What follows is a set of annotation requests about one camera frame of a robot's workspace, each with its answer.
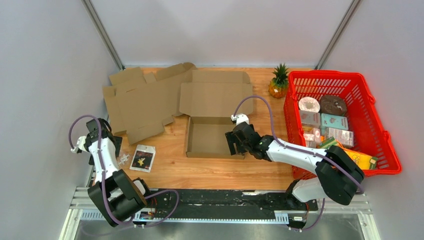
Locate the teal small carton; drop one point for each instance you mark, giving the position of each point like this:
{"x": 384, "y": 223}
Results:
{"x": 333, "y": 121}

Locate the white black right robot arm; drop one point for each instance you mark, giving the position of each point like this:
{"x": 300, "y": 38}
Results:
{"x": 338, "y": 177}

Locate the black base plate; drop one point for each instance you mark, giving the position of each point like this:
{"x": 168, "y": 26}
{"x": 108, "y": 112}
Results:
{"x": 226, "y": 206}

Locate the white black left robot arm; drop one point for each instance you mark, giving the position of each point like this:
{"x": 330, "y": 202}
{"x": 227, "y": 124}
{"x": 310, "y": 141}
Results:
{"x": 114, "y": 194}

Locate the brown chocolate donut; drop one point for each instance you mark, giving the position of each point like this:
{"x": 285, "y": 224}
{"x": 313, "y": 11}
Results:
{"x": 333, "y": 105}

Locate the black star packet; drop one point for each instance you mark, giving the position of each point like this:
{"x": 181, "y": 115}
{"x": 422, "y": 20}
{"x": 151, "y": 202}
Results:
{"x": 143, "y": 158}

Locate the pink grey small carton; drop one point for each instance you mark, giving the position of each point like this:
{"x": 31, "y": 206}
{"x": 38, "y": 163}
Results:
{"x": 310, "y": 119}

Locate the small pineapple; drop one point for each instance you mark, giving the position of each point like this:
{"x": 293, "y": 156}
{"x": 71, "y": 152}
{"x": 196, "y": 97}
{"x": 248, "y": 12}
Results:
{"x": 279, "y": 84}

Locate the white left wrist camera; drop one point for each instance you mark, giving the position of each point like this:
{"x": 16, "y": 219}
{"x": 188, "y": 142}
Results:
{"x": 80, "y": 146}

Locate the grey patterned carton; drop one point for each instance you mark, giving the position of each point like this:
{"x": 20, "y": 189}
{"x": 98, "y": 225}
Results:
{"x": 344, "y": 137}

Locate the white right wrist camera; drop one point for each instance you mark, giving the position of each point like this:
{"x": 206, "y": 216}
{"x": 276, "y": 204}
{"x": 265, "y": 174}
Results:
{"x": 239, "y": 118}

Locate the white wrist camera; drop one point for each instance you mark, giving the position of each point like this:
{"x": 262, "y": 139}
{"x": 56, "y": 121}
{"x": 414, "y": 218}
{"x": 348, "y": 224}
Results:
{"x": 80, "y": 146}
{"x": 239, "y": 118}

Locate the clear bag of white parts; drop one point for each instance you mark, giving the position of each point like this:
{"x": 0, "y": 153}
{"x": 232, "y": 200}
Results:
{"x": 123, "y": 158}

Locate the brown cardboard box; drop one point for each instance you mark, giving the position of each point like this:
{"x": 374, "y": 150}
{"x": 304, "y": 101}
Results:
{"x": 209, "y": 98}

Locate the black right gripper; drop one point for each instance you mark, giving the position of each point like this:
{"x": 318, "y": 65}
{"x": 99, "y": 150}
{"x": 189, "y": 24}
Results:
{"x": 231, "y": 139}

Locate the green striped box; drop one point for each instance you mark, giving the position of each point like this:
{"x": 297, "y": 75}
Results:
{"x": 328, "y": 142}

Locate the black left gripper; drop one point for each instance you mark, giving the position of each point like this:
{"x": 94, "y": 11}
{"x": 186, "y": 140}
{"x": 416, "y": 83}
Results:
{"x": 117, "y": 145}

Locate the red plastic basket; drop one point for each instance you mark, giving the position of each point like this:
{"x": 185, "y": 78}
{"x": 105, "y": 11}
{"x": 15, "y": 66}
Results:
{"x": 369, "y": 135}

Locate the yellow orange snack box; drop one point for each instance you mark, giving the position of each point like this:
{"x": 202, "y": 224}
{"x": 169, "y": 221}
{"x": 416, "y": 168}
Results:
{"x": 362, "y": 160}

